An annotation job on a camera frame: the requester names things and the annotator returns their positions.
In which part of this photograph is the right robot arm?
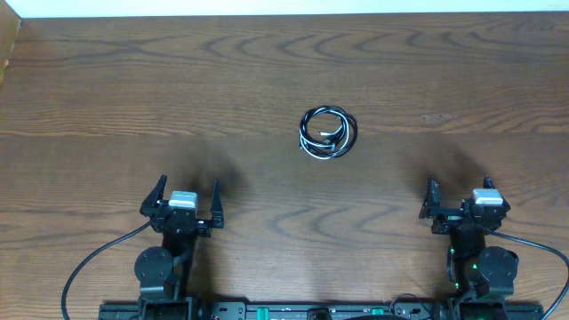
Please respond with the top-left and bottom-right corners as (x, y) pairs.
(419, 176), (519, 319)

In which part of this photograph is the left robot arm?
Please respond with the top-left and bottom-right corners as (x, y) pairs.
(134, 175), (224, 320)

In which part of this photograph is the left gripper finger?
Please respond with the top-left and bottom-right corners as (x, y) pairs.
(140, 174), (167, 218)
(210, 180), (224, 228)

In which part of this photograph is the right camera cable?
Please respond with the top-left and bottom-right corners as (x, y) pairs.
(486, 228), (569, 320)

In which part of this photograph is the black usb cable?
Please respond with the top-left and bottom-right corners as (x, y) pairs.
(298, 104), (359, 160)

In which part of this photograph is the camera cable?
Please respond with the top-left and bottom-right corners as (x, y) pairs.
(486, 228), (569, 320)
(60, 217), (156, 320)

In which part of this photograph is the left camera cable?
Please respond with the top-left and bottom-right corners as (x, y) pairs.
(60, 217), (156, 320)

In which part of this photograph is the white usb cable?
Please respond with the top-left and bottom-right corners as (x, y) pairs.
(300, 108), (351, 159)

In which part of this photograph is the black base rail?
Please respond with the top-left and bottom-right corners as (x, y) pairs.
(97, 300), (543, 320)

